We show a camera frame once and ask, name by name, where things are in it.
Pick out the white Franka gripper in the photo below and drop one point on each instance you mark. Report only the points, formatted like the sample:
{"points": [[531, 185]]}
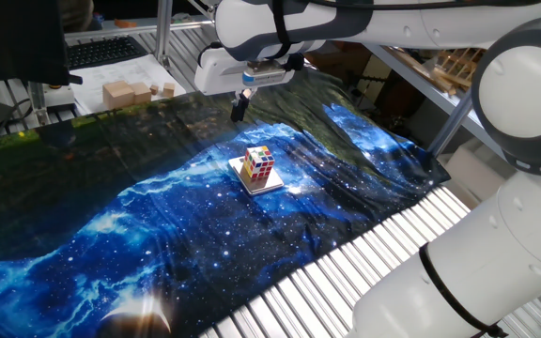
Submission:
{"points": [[216, 75]]}

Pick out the multicolour Rubik's cube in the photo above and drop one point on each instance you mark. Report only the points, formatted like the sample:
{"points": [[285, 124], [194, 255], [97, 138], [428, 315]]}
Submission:
{"points": [[258, 163]]}

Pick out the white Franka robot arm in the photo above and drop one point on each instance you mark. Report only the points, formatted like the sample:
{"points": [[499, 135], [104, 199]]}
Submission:
{"points": [[510, 263]]}

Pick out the silver digital pocket scale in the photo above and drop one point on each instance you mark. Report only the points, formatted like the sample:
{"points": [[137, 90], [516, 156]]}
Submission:
{"points": [[270, 187]]}

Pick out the small orange object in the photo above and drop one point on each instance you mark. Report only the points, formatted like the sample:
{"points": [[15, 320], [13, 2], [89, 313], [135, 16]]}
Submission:
{"points": [[125, 23]]}

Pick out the small wooden cube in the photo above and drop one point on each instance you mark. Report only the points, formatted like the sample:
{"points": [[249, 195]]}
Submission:
{"points": [[154, 89], [169, 89]]}

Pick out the medium wooden block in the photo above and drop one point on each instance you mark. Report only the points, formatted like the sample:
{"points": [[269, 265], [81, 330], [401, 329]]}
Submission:
{"points": [[142, 93]]}

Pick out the large wooden block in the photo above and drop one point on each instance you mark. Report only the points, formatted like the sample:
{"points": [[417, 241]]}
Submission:
{"points": [[118, 95]]}

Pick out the white printed paper sheet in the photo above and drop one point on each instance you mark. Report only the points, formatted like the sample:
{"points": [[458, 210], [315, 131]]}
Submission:
{"points": [[111, 72]]}

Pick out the black computer keyboard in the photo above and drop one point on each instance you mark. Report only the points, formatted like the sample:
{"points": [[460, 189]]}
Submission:
{"points": [[101, 50]]}

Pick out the blue galaxy print cloth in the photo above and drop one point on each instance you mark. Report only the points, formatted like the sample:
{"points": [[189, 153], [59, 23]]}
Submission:
{"points": [[158, 244]]}

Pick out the white button box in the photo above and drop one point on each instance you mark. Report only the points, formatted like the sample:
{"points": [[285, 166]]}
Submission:
{"points": [[59, 97]]}

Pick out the wooden slat rack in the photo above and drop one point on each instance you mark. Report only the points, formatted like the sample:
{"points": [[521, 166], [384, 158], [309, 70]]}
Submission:
{"points": [[460, 68]]}

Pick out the black computer monitor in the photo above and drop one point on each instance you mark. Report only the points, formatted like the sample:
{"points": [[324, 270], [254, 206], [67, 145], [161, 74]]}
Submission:
{"points": [[14, 40]]}

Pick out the white foam box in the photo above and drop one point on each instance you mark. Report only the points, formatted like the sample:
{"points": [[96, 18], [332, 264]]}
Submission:
{"points": [[477, 173]]}

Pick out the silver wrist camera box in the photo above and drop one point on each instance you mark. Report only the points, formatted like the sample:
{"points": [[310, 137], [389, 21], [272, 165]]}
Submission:
{"points": [[268, 76]]}

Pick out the aluminium frame post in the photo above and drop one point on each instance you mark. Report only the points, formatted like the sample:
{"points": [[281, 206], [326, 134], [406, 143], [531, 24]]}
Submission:
{"points": [[451, 124], [163, 28]]}

